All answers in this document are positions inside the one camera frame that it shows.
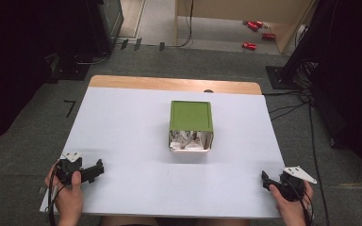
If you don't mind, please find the dark curtain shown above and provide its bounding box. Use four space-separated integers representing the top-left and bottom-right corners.
0 0 91 150
290 0 362 189

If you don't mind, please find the pile of paper scraps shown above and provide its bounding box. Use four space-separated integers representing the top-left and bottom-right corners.
169 130 212 151

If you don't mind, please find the person's left hand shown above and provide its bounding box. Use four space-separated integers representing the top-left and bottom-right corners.
44 161 85 221

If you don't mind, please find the green box with cream inside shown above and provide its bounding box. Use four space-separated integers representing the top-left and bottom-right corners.
168 100 215 153

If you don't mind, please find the left hand-held gripper cable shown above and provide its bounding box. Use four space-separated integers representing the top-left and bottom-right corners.
45 164 64 226

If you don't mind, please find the black stand base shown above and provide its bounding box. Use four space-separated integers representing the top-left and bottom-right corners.
265 65 300 90

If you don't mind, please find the black cabinet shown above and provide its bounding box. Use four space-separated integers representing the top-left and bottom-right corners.
84 0 125 58

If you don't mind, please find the hand-held gripper cable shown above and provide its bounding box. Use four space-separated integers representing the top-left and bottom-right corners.
290 180 316 226
45 164 64 226

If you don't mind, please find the black tape corner mark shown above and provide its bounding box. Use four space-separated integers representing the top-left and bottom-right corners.
63 99 77 120

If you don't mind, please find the black looped cable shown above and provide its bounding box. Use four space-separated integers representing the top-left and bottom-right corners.
73 50 111 66

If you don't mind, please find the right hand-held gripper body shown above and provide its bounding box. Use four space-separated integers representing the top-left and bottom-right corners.
279 166 318 202

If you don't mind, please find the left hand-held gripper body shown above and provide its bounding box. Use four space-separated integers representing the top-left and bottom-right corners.
56 151 91 186

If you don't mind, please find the right hand-held gripper cable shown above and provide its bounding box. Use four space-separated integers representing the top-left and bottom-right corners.
290 180 316 226

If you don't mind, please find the black floor plate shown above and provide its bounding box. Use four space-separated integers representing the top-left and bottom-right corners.
46 59 91 85

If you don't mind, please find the wooden table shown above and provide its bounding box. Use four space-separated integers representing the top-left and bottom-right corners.
88 74 263 96

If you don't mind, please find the long black floor cable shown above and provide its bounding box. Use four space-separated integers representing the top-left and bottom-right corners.
306 102 332 226

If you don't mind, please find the light wooden cabinet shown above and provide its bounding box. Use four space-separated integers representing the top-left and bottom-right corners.
173 0 319 55

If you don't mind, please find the black hanging cable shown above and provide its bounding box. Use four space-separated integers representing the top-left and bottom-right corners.
164 0 195 49

